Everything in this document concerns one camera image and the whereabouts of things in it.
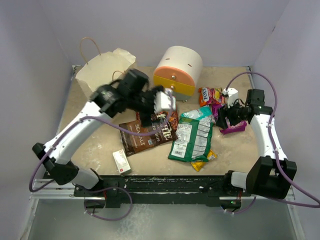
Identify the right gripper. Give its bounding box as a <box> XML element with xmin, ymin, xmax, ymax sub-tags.
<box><xmin>215</xmin><ymin>98</ymin><xmax>248</xmax><ymax>130</ymax></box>

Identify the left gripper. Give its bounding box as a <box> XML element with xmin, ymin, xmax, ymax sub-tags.
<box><xmin>127</xmin><ymin>85</ymin><xmax>164</xmax><ymax>128</ymax></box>

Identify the yellow snack packet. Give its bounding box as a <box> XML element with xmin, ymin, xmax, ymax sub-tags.
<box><xmin>190</xmin><ymin>149</ymin><xmax>218</xmax><ymax>172</ymax></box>

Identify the white paper bag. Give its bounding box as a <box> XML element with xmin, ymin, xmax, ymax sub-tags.
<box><xmin>75</xmin><ymin>37</ymin><xmax>137</xmax><ymax>100</ymax></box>

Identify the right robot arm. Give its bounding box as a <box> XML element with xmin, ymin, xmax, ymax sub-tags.
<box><xmin>168</xmin><ymin>87</ymin><xmax>297</xmax><ymax>200</ymax></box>

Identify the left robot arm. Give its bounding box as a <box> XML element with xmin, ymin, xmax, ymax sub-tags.
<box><xmin>32</xmin><ymin>69</ymin><xmax>165</xmax><ymax>196</ymax></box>

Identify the purple snack bag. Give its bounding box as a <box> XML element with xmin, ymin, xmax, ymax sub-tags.
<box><xmin>211</xmin><ymin>104</ymin><xmax>247</xmax><ymax>135</ymax></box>

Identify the red chips bag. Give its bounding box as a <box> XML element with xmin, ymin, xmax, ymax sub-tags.
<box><xmin>152</xmin><ymin>110</ymin><xmax>179</xmax><ymax>132</ymax></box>

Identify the teal snack bag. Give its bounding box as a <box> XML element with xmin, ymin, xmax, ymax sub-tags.
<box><xmin>181</xmin><ymin>105</ymin><xmax>213</xmax><ymax>120</ymax></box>

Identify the brown Kettle chips bag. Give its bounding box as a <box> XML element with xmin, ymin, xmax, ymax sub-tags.
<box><xmin>119</xmin><ymin>112</ymin><xmax>178</xmax><ymax>157</ymax></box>

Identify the orange Fox's candy bag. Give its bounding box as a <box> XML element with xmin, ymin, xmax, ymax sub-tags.
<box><xmin>198</xmin><ymin>87</ymin><xmax>226</xmax><ymax>107</ymax></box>

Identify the green snack bag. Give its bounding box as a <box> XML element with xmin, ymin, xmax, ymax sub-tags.
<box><xmin>168</xmin><ymin>116</ymin><xmax>213</xmax><ymax>163</ymax></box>

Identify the pastel mini drawer cabinet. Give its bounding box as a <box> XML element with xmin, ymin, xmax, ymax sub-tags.
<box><xmin>152</xmin><ymin>45</ymin><xmax>203</xmax><ymax>102</ymax></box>

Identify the small white box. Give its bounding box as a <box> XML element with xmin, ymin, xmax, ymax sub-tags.
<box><xmin>112</xmin><ymin>149</ymin><xmax>132</xmax><ymax>175</ymax></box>

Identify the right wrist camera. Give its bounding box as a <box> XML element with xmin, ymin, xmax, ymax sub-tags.
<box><xmin>222</xmin><ymin>87</ymin><xmax>239</xmax><ymax>108</ymax></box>

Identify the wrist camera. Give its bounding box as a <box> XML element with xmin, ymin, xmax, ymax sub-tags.
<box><xmin>154</xmin><ymin>88</ymin><xmax>176</xmax><ymax>114</ymax></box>
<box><xmin>222</xmin><ymin>87</ymin><xmax>239</xmax><ymax>108</ymax></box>

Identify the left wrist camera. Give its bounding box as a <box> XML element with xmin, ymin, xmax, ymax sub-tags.
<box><xmin>154</xmin><ymin>88</ymin><xmax>176</xmax><ymax>114</ymax></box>

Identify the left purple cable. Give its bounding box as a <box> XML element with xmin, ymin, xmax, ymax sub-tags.
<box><xmin>28</xmin><ymin>89</ymin><xmax>179</xmax><ymax>221</ymax></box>

